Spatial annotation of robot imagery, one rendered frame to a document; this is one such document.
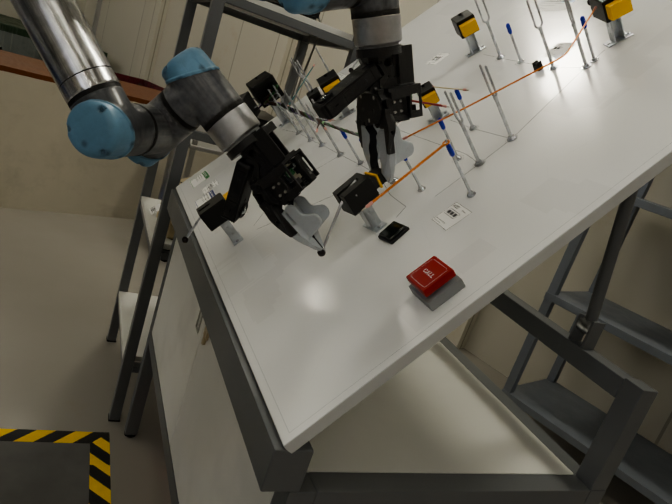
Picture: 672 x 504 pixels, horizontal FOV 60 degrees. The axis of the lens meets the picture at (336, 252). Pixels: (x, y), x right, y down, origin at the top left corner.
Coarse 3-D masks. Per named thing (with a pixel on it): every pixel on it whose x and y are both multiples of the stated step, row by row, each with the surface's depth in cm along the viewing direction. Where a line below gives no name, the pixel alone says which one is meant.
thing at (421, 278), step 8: (424, 264) 78; (432, 264) 77; (440, 264) 77; (416, 272) 78; (424, 272) 77; (432, 272) 76; (440, 272) 75; (448, 272) 75; (408, 280) 78; (416, 280) 77; (424, 280) 76; (432, 280) 75; (440, 280) 75; (448, 280) 75; (416, 288) 77; (424, 288) 75; (432, 288) 75
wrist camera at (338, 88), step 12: (360, 72) 89; (372, 72) 89; (336, 84) 92; (348, 84) 88; (360, 84) 89; (372, 84) 90; (324, 96) 89; (336, 96) 88; (348, 96) 88; (324, 108) 88; (336, 108) 88
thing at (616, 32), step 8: (592, 0) 102; (600, 0) 100; (608, 0) 99; (592, 8) 104; (600, 8) 100; (600, 16) 102; (608, 24) 103; (616, 24) 104; (608, 32) 105; (616, 32) 105; (624, 32) 103; (616, 40) 105
